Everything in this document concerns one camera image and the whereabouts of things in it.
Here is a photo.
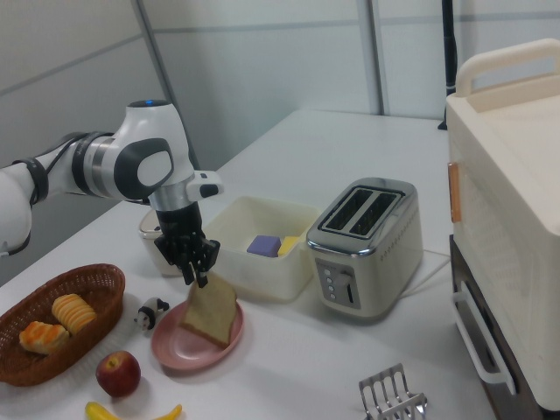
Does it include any cream chrome toaster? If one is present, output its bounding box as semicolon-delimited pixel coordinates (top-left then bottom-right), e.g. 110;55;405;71
305;177;424;326

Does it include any red apple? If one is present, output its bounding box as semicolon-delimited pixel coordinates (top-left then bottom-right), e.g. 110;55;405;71
95;350;143;399

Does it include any white round lid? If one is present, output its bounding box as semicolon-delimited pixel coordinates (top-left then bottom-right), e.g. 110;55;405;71
138;209;186;277

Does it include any white plastic storage box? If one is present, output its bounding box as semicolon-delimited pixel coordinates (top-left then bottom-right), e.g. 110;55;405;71
203;195;323;304

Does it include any black clamp stand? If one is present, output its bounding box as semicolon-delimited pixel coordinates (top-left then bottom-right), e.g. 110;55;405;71
437;0;459;131

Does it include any orange glazed pastry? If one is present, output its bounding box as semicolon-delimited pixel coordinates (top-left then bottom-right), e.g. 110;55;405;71
18;321;72;356

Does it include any brown wicker basket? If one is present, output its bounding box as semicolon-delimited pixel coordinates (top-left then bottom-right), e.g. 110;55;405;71
0;262;127;388

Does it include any panda figurine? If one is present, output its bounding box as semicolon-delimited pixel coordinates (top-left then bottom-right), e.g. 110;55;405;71
133;297;172;332

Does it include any metal toast rack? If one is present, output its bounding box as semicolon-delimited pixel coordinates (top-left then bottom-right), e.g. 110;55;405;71
358;362;429;420

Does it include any pink plate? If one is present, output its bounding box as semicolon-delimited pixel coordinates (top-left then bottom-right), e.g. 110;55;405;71
150;299;245;374

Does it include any white toaster cord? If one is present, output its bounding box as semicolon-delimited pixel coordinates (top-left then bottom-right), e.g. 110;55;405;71
400;248;452;299

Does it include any cream toy cabinet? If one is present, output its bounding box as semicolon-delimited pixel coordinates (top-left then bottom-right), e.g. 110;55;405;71
444;38;560;413

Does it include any striped yellow bread roll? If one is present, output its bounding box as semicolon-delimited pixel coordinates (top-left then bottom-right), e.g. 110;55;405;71
51;293;98;336

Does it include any yellow toy banana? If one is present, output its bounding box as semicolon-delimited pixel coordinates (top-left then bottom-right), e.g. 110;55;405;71
84;401;184;420

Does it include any toasted bread slice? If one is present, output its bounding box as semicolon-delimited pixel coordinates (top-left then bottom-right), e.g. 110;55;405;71
178;271;239;350

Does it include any yellow foam cube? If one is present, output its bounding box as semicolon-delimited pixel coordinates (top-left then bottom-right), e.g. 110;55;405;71
278;235;303;257

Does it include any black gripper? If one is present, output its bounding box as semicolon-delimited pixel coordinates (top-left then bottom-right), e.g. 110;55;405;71
153;205;221;290

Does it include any purple foam cube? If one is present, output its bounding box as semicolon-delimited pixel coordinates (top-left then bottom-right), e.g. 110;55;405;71
246;234;283;260

